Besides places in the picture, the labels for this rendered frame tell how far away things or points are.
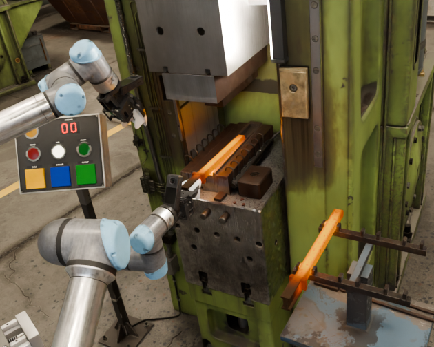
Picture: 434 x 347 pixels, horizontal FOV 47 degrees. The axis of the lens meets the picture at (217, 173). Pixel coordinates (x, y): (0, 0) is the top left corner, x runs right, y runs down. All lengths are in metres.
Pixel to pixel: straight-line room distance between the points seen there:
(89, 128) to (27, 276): 1.52
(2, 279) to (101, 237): 2.18
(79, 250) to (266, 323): 1.10
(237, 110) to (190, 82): 0.59
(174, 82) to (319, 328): 0.91
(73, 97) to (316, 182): 0.91
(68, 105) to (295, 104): 0.74
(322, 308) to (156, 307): 1.26
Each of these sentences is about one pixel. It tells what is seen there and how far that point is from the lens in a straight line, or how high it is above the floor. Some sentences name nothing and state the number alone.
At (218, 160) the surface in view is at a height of 1.02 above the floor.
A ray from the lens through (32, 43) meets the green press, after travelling 6.99.
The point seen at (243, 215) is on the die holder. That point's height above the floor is 0.88.
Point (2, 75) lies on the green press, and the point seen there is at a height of 0.22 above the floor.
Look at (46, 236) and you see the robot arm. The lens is 1.25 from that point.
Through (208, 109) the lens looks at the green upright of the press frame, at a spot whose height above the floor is 1.06.
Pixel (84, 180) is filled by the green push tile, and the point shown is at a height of 0.99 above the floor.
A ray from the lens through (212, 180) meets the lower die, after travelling 1.81.
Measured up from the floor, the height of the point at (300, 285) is 0.94.
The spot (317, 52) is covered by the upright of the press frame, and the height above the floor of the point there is 1.40.
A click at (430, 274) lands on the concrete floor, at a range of 2.87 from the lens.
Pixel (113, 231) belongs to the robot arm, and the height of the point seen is 1.24.
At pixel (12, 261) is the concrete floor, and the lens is 3.43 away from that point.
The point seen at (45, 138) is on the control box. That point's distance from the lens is 2.01.
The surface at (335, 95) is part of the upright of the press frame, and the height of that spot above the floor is 1.26.
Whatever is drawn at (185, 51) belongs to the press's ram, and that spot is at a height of 1.44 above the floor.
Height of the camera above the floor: 1.90
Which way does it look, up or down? 30 degrees down
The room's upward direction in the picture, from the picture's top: 8 degrees counter-clockwise
